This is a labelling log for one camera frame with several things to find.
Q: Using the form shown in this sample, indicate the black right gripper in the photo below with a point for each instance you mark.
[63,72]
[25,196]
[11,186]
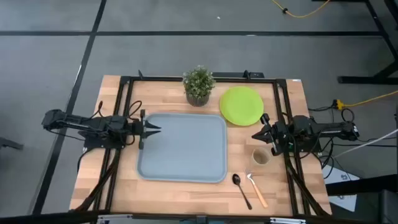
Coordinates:
[280,135]

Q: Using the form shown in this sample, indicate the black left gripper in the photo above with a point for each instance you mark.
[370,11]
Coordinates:
[135,127]

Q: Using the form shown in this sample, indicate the beige ribbed cup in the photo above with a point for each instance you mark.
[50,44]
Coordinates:
[255,155]

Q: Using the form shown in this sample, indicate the lime green plate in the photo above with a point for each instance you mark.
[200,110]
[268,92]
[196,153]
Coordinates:
[242,105]

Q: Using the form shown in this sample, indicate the black spoon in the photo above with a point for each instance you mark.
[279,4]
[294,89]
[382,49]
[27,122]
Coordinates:
[236,179]

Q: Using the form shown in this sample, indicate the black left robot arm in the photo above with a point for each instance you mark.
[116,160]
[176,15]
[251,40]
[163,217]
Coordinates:
[93,124]

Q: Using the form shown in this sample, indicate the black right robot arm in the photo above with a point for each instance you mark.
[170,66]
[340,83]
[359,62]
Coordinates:
[323,129]

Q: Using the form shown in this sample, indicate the grey plastic tray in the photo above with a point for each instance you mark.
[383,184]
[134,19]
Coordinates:
[186,149]

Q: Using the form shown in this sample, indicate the potted plant in striped pot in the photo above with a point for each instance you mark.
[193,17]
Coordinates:
[198,85]

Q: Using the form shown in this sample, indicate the white paper sheets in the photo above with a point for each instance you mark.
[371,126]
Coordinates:
[339,177]

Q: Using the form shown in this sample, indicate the black aluminium table frame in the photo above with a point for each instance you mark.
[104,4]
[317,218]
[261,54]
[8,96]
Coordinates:
[278,93]

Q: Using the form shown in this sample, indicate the black desk leg frame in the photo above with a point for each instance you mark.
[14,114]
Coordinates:
[377,28]

